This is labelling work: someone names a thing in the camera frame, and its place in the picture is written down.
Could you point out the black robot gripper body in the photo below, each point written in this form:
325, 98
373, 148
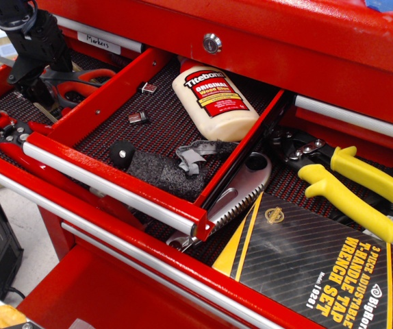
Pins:
35, 34

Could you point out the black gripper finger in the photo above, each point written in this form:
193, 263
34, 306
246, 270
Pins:
25, 77

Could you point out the small open red drawer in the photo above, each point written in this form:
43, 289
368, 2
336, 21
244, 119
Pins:
79, 143

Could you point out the bottom open red drawer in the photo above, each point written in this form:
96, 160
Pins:
90, 286

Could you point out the wide open red drawer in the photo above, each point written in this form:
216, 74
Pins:
155, 227

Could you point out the clear drill bit case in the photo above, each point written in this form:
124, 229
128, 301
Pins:
51, 109

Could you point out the white markers label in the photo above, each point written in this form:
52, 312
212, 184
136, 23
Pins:
99, 43

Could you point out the small black clip lower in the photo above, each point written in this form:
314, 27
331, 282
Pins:
138, 118

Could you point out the small black clip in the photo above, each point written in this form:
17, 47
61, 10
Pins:
147, 88
138, 118

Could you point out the small black clip upper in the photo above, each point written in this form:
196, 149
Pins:
147, 88

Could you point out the black round knob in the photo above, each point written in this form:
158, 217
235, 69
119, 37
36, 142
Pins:
121, 154

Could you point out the silver cabinet lock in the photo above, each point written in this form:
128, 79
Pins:
212, 43

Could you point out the crumpled grey tape piece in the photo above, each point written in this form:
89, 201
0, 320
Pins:
191, 155

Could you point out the Titebond wood glue bottle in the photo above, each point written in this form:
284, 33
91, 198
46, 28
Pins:
216, 106

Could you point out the silver folding saw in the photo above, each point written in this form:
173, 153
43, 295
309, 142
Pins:
248, 182

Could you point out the red tool chest cabinet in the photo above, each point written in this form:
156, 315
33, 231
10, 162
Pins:
338, 52

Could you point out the black yellow tap wrench box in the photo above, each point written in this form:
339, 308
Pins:
334, 275

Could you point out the red handled wire stripper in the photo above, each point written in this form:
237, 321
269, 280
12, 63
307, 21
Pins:
13, 134

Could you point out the yellow handled tin snips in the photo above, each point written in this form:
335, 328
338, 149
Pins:
354, 187

